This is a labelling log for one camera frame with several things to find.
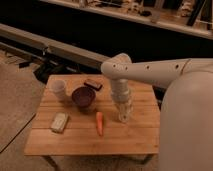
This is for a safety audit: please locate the dark rectangular box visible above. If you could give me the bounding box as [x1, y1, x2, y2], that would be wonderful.
[84, 79, 102, 91]

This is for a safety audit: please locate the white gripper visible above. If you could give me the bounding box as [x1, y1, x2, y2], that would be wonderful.
[110, 79, 133, 115]

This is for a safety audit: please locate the clear plastic bottle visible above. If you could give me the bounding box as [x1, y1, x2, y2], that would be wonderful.
[119, 103, 131, 123]

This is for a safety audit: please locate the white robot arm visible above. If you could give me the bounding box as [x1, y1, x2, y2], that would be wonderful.
[101, 53, 213, 171]

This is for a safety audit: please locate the grey sponge block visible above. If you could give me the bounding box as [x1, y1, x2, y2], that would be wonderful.
[50, 113, 69, 133]

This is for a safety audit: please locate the dark purple bowl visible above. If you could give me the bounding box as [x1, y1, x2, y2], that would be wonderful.
[71, 87, 96, 108]

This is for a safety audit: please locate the orange carrot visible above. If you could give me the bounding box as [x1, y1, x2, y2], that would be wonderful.
[96, 112, 104, 136]

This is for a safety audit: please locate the black equipment on floor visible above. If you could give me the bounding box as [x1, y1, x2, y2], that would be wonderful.
[19, 46, 66, 84]

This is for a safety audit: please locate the wooden table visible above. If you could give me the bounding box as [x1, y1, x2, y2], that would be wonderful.
[24, 75, 160, 156]

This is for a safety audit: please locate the white paper cup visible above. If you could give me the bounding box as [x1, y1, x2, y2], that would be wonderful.
[50, 80, 68, 101]

